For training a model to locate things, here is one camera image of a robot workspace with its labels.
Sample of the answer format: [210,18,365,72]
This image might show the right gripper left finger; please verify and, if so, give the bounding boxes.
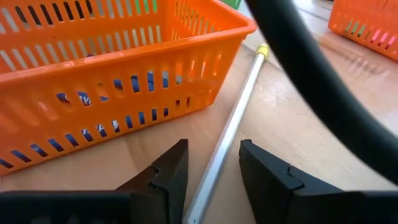
[116,139,190,224]

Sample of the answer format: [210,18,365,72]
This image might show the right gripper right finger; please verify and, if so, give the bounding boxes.
[238,139,364,224]

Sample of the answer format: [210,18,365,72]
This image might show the white pencil yellow eraser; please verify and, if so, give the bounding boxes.
[183,43,270,224]

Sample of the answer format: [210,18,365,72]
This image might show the green eraser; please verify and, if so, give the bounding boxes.
[345,20,368,37]

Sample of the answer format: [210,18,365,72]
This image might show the pink eraser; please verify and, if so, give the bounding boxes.
[369,28,397,50]

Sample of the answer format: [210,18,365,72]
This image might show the orange plastic basket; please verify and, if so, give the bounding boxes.
[0,0,257,175]
[328,0,398,62]

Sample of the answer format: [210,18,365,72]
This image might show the green plastic basket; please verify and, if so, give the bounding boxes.
[219,0,243,10]

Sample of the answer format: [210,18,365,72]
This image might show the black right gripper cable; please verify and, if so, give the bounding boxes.
[244,0,398,185]

